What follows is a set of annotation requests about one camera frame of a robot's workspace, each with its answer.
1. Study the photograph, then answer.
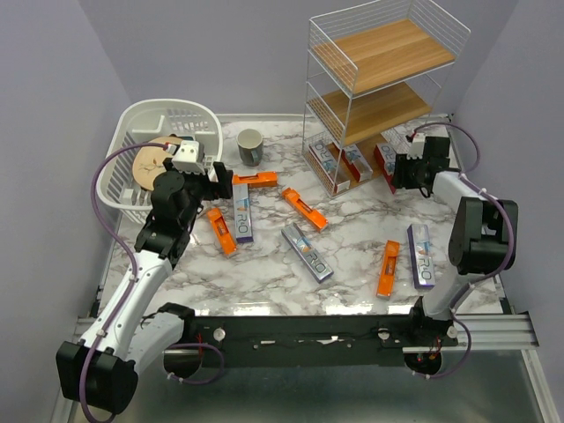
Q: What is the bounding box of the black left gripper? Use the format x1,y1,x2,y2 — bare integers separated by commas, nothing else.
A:
163,157,233,228

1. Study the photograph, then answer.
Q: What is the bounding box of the purple silver toothpaste box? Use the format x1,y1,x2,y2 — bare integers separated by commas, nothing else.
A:
281,223,334,284
233,184,254,243
407,224,436,290

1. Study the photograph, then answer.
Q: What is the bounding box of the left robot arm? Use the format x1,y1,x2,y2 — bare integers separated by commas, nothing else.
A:
56,159,233,422

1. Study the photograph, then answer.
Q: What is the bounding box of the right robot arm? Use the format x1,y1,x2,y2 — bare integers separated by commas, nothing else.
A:
391,134,519,345

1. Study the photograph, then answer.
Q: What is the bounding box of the dark green ceramic mug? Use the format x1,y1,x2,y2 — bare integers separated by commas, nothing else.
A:
236,129,263,167

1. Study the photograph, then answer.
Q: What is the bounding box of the orange toothpaste box near mug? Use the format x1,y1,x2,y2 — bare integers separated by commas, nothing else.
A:
232,172,278,188

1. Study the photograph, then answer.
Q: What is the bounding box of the beige painted plate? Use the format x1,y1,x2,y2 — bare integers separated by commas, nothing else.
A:
132,147,173,191

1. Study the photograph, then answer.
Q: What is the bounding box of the orange toothpaste box left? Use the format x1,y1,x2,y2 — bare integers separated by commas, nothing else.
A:
206,208,237,256

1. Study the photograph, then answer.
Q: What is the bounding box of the white plastic dish basket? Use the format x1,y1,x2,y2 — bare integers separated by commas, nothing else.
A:
96,99,223,224

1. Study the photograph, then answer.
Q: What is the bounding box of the orange toothpaste box centre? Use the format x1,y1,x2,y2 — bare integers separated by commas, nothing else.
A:
281,188,329,232

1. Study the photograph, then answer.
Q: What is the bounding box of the orange toothpaste box right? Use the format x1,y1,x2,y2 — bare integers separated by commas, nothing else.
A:
375,240,400,299

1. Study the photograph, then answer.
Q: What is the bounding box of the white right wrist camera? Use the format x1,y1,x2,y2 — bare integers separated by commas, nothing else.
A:
406,133,426,160

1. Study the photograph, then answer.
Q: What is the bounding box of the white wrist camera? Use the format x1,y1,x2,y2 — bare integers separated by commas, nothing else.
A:
172,146,205,174
406,133,426,160

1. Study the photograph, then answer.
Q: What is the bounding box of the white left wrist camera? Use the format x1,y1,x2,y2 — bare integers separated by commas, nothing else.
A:
172,146,205,174

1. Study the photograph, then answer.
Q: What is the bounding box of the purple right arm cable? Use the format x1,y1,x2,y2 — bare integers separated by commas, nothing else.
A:
412,122,515,318

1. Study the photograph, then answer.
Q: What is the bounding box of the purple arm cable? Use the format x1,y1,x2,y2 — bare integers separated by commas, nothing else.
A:
412,122,515,318
81,141,177,419

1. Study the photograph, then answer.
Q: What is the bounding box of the white wire wooden shelf rack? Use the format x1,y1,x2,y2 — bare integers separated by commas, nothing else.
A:
301,1,471,197

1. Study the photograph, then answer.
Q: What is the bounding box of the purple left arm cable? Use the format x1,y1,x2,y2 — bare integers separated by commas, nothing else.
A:
81,141,177,419

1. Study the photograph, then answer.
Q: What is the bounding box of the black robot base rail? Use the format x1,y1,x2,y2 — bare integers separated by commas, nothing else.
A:
145,301,459,369

